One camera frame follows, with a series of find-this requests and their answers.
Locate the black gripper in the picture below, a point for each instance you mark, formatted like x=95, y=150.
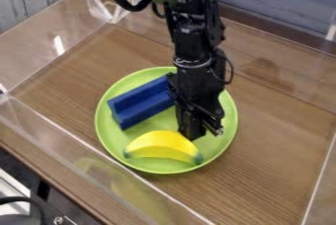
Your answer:
x=195, y=88

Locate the blue plastic block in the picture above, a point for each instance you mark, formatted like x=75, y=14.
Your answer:
x=140, y=103

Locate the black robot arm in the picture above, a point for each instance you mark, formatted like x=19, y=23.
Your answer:
x=195, y=27

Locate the green round plate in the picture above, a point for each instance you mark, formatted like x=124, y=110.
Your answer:
x=115, y=139

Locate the yellow toy banana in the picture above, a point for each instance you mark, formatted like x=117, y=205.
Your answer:
x=167, y=145

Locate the clear acrylic corner bracket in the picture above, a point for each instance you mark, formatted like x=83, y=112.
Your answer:
x=107, y=11

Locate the clear acrylic enclosure wall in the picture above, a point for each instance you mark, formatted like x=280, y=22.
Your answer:
x=275, y=179

